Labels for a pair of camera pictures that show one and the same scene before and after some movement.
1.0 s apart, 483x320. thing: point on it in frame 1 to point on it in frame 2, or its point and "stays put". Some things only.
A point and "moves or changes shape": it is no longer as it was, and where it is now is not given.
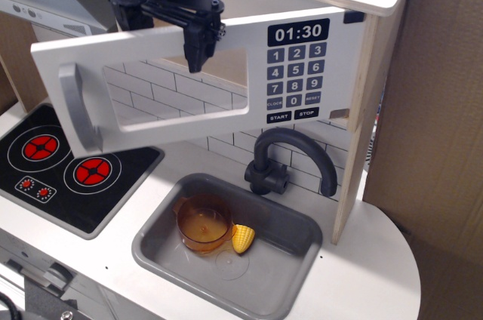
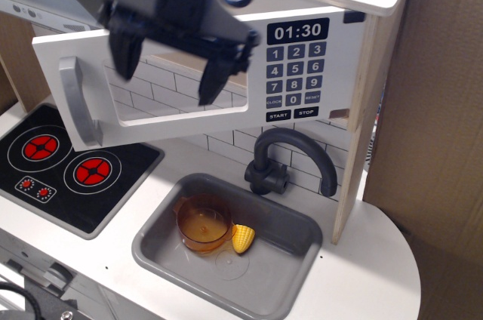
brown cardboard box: (426, 163) stays put
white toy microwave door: (306, 75) moves or changes shape
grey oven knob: (56, 278) stays put
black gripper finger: (200, 39) to (218, 70)
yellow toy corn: (242, 238) stays put
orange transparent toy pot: (204, 222) stays put
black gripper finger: (130, 14) to (126, 48)
